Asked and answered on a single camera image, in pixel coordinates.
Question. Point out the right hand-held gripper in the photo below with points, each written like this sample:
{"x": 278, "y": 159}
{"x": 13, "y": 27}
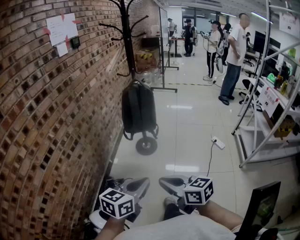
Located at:
{"x": 198, "y": 191}

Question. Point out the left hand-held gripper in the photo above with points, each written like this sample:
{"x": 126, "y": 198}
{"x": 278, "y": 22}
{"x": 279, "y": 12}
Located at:
{"x": 117, "y": 204}

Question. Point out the black backpack bag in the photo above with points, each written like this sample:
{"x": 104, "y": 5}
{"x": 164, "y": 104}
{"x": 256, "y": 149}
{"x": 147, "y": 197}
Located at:
{"x": 138, "y": 110}

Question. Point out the black coat rack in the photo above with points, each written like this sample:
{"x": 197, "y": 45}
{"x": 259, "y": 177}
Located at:
{"x": 127, "y": 47}

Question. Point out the person's left forearm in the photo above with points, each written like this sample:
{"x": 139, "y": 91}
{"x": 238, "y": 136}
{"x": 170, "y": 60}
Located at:
{"x": 112, "y": 228}

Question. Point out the person's right forearm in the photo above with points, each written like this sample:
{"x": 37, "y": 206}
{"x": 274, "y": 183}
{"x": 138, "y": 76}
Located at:
{"x": 220, "y": 215}

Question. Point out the white metal shelf rack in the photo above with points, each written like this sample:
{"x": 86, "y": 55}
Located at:
{"x": 252, "y": 140}

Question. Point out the person's leg and shoe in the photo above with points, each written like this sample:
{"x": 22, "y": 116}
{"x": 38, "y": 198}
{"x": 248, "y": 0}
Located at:
{"x": 171, "y": 207}

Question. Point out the person's grey shirt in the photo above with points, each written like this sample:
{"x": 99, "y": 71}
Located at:
{"x": 175, "y": 228}

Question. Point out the white round floor device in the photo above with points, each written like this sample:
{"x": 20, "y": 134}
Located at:
{"x": 98, "y": 219}

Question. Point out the white power strip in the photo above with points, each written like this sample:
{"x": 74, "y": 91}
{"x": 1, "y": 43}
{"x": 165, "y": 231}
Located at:
{"x": 218, "y": 143}

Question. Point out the black flat panel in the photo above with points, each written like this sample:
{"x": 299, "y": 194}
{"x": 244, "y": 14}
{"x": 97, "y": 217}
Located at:
{"x": 257, "y": 211}

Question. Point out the clear water bottles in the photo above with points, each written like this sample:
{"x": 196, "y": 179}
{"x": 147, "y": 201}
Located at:
{"x": 152, "y": 76}

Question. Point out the black office chair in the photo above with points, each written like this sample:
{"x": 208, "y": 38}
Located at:
{"x": 248, "y": 85}

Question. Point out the yellow and black box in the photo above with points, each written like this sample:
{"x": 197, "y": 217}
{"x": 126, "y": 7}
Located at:
{"x": 284, "y": 127}

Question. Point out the white sign with red corners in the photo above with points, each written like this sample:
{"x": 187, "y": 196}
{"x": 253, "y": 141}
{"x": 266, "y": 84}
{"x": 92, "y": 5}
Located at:
{"x": 269, "y": 100}

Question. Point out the yellow and black cartons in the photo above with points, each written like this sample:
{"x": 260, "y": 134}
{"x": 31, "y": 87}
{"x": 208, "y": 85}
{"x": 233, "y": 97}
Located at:
{"x": 144, "y": 57}

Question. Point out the distant desk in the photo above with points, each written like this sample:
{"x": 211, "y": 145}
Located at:
{"x": 176, "y": 39}

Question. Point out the green bottle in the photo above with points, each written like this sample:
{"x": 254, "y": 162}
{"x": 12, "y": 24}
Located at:
{"x": 272, "y": 77}

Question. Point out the yellow bottle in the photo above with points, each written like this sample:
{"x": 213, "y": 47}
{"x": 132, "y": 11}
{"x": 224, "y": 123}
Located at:
{"x": 284, "y": 86}

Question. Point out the white box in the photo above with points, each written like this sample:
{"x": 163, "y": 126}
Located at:
{"x": 155, "y": 30}

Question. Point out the whiteboard on black stand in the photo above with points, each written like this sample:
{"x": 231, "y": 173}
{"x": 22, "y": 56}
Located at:
{"x": 163, "y": 28}

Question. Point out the black monitor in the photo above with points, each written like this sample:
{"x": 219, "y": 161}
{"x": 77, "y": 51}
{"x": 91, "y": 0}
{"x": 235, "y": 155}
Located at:
{"x": 259, "y": 42}

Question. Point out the white hanging sign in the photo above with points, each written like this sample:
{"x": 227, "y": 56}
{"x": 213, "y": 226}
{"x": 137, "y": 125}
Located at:
{"x": 289, "y": 23}

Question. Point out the small white wall paper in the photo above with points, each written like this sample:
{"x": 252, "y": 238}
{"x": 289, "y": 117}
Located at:
{"x": 62, "y": 49}

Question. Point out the small black wall device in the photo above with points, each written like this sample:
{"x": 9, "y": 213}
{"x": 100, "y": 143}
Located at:
{"x": 75, "y": 42}

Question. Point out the large white wall paper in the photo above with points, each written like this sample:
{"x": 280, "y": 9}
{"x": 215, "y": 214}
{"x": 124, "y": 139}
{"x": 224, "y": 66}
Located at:
{"x": 62, "y": 29}

